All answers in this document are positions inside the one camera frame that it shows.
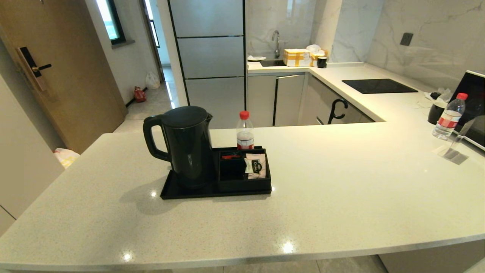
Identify white tea bag packet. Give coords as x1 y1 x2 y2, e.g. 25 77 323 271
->
244 153 267 179

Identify black electric kettle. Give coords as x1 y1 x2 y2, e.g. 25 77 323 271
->
143 106 215 189

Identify water bottle with full label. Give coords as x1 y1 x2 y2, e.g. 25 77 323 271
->
236 110 255 150

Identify water bottle with slanted label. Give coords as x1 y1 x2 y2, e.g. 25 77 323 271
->
432 93 468 140

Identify black compartment organizer box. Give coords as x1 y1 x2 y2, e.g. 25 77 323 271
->
217 148 272 193

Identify grey kitchen base cabinets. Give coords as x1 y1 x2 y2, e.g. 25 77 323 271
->
247 73 375 127

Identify grey refrigerator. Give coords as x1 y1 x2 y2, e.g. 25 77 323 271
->
167 0 247 129

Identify black serving tray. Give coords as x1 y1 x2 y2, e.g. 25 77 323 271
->
160 146 272 200

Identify cardboard box with yellow tape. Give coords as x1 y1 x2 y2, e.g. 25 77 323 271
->
283 49 312 67

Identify chrome sink faucet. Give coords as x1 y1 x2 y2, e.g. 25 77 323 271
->
272 30 282 59

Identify plain white plastic bag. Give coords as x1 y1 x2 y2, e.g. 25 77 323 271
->
145 71 161 89

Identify black induction cooktop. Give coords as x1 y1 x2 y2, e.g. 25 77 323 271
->
342 79 419 94

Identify dark framed window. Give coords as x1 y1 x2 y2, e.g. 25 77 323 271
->
95 0 125 45

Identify printed white plastic bag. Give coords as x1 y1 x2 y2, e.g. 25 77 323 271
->
53 148 81 169

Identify wooden door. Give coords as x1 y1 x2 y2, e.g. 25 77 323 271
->
0 0 127 154

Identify black mug with white lid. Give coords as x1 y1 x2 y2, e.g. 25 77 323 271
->
428 100 448 125

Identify clear acrylic sign holder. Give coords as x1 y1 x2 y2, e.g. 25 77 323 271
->
443 116 485 162

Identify black screen appliance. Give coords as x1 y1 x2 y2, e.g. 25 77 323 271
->
452 71 485 151

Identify black door lock handle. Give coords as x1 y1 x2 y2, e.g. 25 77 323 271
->
15 46 52 91

